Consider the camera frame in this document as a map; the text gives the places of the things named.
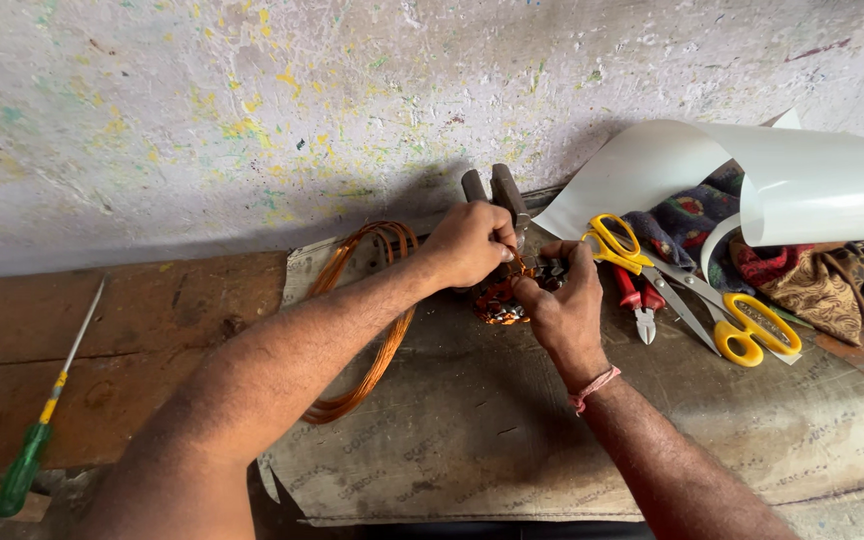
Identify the worn printed cardboard mat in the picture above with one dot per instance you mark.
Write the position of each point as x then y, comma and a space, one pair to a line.
552, 435

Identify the copper wound motor stator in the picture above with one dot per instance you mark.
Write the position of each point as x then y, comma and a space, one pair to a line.
507, 292

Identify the person's right hand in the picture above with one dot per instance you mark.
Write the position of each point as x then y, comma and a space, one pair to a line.
567, 307

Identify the white insulation paper sheet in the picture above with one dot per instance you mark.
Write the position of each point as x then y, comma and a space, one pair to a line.
777, 187

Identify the person's left fingers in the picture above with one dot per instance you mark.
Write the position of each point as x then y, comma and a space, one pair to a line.
505, 238

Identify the pink thread wristband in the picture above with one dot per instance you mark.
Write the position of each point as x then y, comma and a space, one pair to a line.
589, 390

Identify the person's left hand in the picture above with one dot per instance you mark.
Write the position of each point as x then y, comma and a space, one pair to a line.
462, 246

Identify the patterned cloth heap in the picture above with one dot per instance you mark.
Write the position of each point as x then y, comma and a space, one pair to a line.
792, 270

